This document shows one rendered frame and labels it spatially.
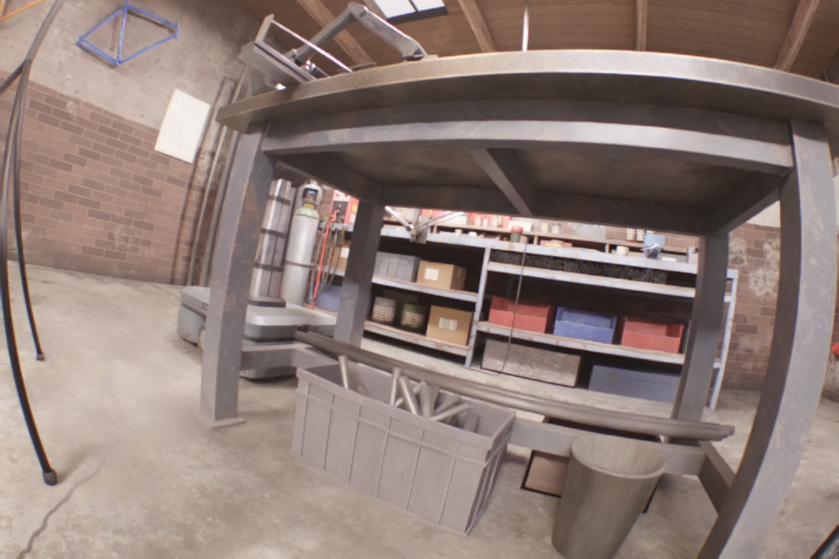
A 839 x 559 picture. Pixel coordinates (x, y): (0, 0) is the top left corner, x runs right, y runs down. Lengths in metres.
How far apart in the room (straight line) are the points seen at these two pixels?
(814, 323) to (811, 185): 0.20
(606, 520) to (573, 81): 0.75
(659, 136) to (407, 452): 0.73
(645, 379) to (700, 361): 1.20
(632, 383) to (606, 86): 1.95
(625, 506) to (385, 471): 0.48
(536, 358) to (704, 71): 1.96
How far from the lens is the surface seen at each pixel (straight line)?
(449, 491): 0.76
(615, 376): 2.31
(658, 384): 2.36
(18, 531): 0.75
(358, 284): 1.37
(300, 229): 2.91
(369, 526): 0.79
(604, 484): 0.71
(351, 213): 3.24
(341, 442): 0.86
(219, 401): 1.06
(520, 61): 0.60
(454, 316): 2.44
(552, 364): 2.29
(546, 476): 1.01
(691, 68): 0.60
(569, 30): 3.46
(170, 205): 3.59
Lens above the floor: 0.50
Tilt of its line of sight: 5 degrees up
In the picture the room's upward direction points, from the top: 10 degrees clockwise
